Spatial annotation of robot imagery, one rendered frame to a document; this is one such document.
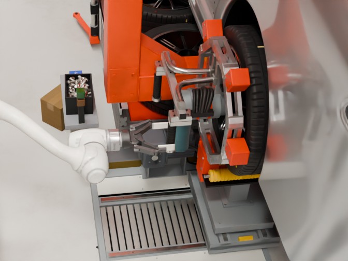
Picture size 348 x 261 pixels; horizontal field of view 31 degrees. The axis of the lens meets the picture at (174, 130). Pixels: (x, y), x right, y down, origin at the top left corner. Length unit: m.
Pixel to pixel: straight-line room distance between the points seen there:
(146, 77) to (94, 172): 0.93
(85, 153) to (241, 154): 0.61
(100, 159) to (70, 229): 1.01
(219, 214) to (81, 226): 0.73
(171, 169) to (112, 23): 0.97
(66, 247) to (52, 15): 2.18
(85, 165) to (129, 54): 0.85
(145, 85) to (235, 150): 0.85
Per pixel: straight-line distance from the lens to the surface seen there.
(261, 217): 3.18
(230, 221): 3.13
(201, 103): 2.51
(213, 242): 3.14
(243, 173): 2.71
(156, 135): 3.24
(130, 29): 2.99
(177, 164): 3.56
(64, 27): 4.78
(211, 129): 2.99
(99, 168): 2.37
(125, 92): 3.21
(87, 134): 2.53
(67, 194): 3.51
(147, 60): 3.13
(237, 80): 2.44
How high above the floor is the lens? 2.59
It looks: 42 degrees down
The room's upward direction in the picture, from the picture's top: 6 degrees clockwise
